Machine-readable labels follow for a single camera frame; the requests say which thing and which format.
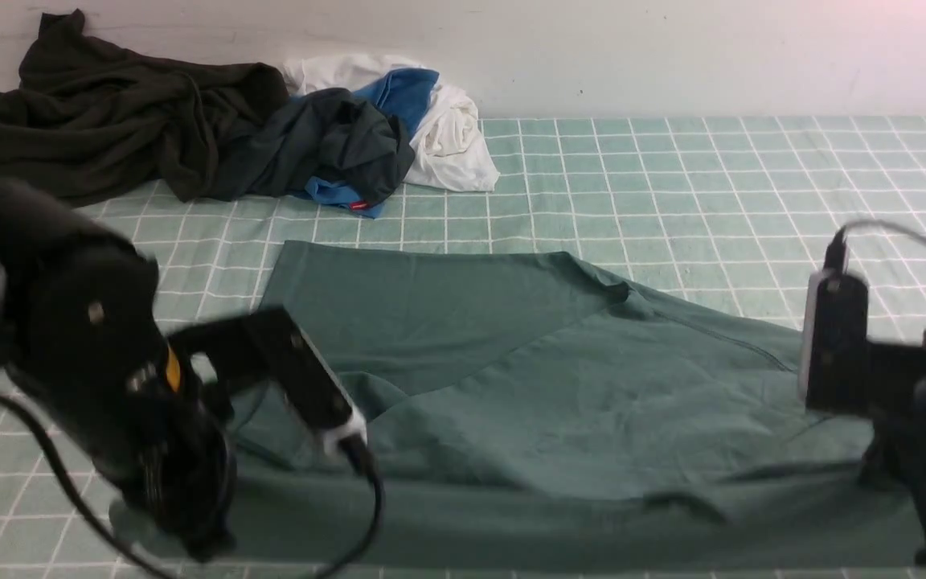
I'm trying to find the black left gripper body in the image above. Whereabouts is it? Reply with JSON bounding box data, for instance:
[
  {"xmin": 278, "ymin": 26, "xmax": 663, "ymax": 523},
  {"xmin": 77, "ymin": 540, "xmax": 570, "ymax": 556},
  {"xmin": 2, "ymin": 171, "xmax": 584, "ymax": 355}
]
[{"xmin": 0, "ymin": 179, "xmax": 236, "ymax": 563}]

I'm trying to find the green long sleeve shirt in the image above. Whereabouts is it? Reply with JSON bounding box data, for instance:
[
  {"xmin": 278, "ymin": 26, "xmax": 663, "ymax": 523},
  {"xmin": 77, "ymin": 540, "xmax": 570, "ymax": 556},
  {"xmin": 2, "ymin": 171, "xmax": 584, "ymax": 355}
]
[{"xmin": 262, "ymin": 240, "xmax": 922, "ymax": 574}]

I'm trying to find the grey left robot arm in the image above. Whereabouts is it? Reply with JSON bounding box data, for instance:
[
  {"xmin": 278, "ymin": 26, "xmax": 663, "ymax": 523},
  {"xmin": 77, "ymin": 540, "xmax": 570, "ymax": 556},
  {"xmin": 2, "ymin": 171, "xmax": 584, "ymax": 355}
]
[{"xmin": 0, "ymin": 179, "xmax": 236, "ymax": 563}]

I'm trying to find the dark olive crumpled garment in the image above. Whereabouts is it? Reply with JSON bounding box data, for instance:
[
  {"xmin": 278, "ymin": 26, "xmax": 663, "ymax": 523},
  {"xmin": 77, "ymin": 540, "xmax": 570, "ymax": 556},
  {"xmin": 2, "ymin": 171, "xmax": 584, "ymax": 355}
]
[{"xmin": 0, "ymin": 10, "xmax": 288, "ymax": 207}]

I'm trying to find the green checkered table cloth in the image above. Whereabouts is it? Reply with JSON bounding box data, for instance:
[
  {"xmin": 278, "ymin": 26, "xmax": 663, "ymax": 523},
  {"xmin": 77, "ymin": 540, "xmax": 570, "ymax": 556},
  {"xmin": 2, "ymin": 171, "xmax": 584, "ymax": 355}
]
[{"xmin": 0, "ymin": 117, "xmax": 926, "ymax": 578}]

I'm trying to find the dark grey crumpled garment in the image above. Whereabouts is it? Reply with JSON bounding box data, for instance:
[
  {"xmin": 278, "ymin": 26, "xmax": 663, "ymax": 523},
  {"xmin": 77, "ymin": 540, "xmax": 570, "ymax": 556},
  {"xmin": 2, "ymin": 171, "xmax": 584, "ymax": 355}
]
[{"xmin": 205, "ymin": 88, "xmax": 415, "ymax": 206}]

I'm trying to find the blue crumpled garment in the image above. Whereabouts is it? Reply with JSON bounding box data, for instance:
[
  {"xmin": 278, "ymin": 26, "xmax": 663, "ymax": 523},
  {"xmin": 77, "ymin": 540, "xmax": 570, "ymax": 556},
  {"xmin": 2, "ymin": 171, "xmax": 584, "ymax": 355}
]
[{"xmin": 293, "ymin": 68, "xmax": 440, "ymax": 219}]

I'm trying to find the white crumpled garment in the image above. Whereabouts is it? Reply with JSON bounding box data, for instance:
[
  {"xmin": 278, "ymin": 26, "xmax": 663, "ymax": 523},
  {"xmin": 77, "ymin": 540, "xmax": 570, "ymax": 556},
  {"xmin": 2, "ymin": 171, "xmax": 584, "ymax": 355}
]
[{"xmin": 283, "ymin": 52, "xmax": 500, "ymax": 193}]

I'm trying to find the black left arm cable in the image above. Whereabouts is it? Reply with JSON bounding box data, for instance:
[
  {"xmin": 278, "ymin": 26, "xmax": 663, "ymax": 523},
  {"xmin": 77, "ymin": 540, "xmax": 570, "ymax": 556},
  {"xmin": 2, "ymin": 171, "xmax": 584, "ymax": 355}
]
[{"xmin": 0, "ymin": 145, "xmax": 387, "ymax": 579}]

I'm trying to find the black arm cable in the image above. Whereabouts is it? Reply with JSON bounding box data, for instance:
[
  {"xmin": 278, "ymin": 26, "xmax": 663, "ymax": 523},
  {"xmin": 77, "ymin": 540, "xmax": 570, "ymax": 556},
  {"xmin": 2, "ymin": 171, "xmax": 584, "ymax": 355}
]
[
  {"xmin": 823, "ymin": 219, "xmax": 926, "ymax": 278},
  {"xmin": 0, "ymin": 145, "xmax": 387, "ymax": 579}
]

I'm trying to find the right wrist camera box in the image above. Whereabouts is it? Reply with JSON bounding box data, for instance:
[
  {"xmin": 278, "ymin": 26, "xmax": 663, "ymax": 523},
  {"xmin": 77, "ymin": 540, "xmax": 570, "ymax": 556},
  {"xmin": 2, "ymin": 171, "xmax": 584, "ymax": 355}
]
[{"xmin": 798, "ymin": 269, "xmax": 870, "ymax": 417}]

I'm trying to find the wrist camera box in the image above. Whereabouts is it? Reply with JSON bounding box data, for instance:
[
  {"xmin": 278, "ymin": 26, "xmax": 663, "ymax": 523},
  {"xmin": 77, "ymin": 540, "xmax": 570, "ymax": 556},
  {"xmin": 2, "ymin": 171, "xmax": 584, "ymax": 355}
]
[
  {"xmin": 798, "ymin": 269, "xmax": 870, "ymax": 417},
  {"xmin": 168, "ymin": 306, "xmax": 374, "ymax": 473}
]

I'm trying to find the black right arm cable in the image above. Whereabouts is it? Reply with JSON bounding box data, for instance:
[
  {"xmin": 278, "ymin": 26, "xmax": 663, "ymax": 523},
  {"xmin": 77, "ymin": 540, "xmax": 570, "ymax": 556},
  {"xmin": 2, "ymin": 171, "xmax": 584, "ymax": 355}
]
[{"xmin": 823, "ymin": 219, "xmax": 926, "ymax": 278}]

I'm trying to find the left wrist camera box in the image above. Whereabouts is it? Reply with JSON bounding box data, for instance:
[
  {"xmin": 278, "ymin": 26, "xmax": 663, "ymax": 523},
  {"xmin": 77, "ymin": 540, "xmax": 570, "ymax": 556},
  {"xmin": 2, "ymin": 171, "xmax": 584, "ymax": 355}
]
[{"xmin": 168, "ymin": 306, "xmax": 374, "ymax": 473}]

